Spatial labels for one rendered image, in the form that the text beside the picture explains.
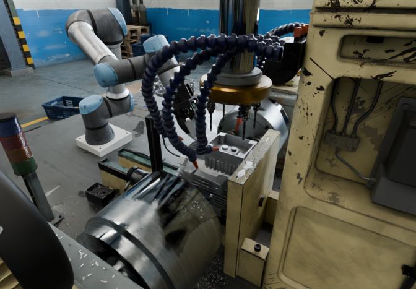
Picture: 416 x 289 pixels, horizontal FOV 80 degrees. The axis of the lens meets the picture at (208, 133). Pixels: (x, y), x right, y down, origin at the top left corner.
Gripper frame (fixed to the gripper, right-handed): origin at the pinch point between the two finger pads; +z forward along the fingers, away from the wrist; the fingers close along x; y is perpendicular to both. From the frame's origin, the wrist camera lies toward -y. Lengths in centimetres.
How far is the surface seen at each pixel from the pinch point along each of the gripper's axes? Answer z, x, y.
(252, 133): 7.6, 14.7, 12.4
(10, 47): -273, 212, -574
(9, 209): -14, -57, 28
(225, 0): -29.3, -10.3, 33.6
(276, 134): 7.3, 6.1, 24.6
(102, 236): -0.5, -46.2, 12.5
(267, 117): 4.1, 17.4, 19.0
